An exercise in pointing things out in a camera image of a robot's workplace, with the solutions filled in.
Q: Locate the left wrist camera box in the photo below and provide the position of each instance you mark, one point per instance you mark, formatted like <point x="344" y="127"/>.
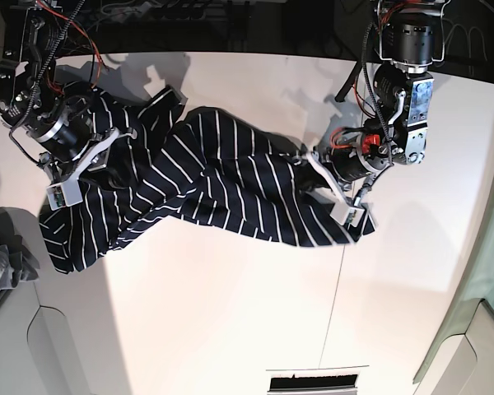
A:
<point x="347" y="214"/>

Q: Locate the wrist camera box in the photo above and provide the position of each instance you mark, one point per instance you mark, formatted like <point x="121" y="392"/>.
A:
<point x="64" y="194"/>
<point x="347" y="214"/>

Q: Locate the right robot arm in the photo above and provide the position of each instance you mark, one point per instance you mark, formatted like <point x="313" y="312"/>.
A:
<point x="37" y="34"/>

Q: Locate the grey dark clothes pile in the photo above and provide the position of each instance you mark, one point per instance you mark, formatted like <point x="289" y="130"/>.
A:
<point x="17" y="263"/>

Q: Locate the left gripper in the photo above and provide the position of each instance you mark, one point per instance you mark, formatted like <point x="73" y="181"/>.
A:
<point x="343" y="171"/>

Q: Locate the table cable slot opening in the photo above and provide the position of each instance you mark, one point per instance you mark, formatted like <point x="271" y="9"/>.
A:
<point x="322" y="381"/>

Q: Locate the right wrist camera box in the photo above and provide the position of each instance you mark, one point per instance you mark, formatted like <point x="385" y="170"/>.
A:
<point x="64" y="194"/>

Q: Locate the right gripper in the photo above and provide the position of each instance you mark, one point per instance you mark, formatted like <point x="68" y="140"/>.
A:
<point x="66" y="141"/>

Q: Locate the navy white striped t-shirt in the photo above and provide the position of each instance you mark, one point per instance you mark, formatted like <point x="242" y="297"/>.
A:
<point x="205" y="167"/>

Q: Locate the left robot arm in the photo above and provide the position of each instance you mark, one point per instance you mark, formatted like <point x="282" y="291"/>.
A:
<point x="403" y="39"/>

